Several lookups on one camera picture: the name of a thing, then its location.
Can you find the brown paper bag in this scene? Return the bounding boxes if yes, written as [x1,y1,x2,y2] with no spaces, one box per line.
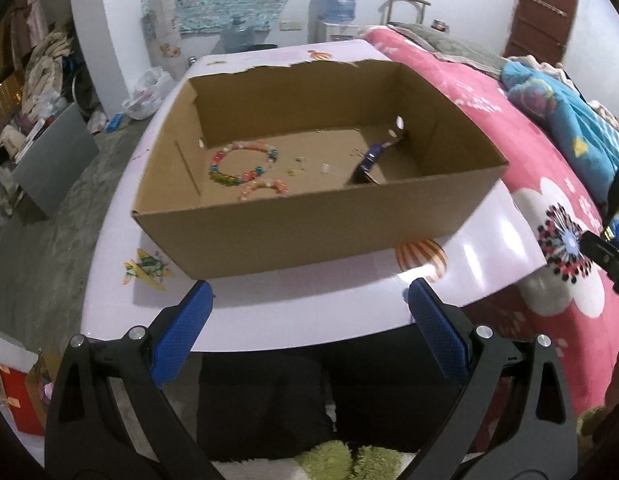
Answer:
[24,347,57,411]

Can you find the red paper bag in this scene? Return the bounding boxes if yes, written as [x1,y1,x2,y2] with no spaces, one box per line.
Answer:
[0,367,47,436]

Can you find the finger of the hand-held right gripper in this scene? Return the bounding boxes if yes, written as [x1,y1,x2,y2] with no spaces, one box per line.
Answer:
[579,230,619,301]

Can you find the white fluffy garment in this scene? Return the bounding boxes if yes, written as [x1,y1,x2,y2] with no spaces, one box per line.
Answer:
[209,452,310,480]

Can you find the metal railing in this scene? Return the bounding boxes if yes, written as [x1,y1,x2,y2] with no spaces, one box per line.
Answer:
[0,67,25,241]

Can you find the pink orange bead bracelet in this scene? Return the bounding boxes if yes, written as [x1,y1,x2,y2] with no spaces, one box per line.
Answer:
[239,177,290,203]

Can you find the brown cardboard box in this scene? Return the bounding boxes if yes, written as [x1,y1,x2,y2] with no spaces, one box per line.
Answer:
[132,57,510,281]

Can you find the brown door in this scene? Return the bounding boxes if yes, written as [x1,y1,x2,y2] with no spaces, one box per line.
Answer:
[503,0,583,68]

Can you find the blue water jug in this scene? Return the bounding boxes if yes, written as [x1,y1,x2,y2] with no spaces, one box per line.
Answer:
[323,0,359,22]
[223,17,264,53]

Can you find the white floral hanging cloth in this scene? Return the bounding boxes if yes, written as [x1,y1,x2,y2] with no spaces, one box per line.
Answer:
[142,0,184,67]

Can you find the multicoloured bead bracelet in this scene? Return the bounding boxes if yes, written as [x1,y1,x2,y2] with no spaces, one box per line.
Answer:
[208,142,280,186]

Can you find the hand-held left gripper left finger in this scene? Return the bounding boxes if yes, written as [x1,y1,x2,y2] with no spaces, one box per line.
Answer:
[44,279,215,480]

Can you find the white water dispenser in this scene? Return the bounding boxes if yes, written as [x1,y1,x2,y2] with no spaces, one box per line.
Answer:
[317,19,361,43]

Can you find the person's right forearm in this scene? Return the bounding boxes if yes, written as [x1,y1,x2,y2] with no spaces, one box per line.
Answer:
[577,402,619,466]

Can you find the hanging pink garments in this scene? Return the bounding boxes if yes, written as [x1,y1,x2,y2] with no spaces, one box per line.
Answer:
[6,0,47,61]

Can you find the pile of pale clothes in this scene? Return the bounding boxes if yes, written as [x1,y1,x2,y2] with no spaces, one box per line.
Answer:
[19,30,82,126]

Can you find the green fluffy garment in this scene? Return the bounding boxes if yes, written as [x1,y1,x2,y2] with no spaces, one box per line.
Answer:
[294,439,415,480]

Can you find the grey board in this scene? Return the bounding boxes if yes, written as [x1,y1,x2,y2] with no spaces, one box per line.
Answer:
[12,102,100,221]

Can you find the pink floral bedspread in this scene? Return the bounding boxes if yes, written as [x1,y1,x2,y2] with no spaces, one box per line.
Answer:
[362,27,619,441]

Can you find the white plastic bag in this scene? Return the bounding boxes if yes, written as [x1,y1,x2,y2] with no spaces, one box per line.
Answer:
[122,66,175,121]

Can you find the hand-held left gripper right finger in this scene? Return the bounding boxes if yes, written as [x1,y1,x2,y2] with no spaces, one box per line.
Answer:
[407,277,577,480]

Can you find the pink strap wristwatch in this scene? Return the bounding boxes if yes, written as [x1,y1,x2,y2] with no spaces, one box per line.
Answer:
[350,127,407,186]

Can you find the blue floral blanket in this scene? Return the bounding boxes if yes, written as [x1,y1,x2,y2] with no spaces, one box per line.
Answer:
[499,55,619,206]

